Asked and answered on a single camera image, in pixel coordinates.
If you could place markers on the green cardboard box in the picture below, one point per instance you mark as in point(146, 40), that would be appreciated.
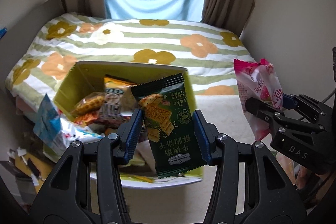
point(86, 77)

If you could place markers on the blue snowman snack bag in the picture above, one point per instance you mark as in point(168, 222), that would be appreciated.
point(56, 131)

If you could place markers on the floral striped quilt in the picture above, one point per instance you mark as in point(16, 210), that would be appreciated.
point(207, 52)

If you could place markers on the pink strawberry snack bag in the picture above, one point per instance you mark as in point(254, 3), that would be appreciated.
point(259, 81)

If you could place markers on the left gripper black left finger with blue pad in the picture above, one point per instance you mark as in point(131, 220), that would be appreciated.
point(85, 185)

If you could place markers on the dark green cracker packet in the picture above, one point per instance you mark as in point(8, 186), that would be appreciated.
point(169, 125)

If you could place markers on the grey headboard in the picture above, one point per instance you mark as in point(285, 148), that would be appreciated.
point(19, 37)

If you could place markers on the person's hand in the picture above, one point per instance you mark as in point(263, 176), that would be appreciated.
point(304, 174)

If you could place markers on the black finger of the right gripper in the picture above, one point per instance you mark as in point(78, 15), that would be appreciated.
point(265, 118)

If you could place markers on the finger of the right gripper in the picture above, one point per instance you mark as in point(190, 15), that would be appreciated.
point(306, 106)

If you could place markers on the orange snack packet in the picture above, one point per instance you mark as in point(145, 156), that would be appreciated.
point(90, 103)

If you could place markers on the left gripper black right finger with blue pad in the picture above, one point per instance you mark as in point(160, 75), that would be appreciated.
point(250, 185)

